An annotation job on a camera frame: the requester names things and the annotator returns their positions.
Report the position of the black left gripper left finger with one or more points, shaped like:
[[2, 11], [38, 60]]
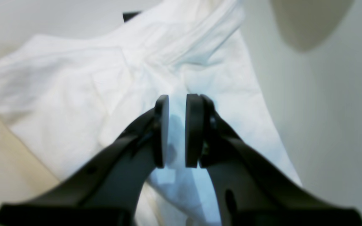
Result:
[[106, 190]]

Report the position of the white t-shirt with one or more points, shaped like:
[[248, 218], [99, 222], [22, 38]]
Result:
[[68, 99]]

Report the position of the grey box right side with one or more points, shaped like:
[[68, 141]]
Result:
[[305, 24]]

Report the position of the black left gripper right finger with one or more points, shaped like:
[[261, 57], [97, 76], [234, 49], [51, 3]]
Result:
[[250, 190]]

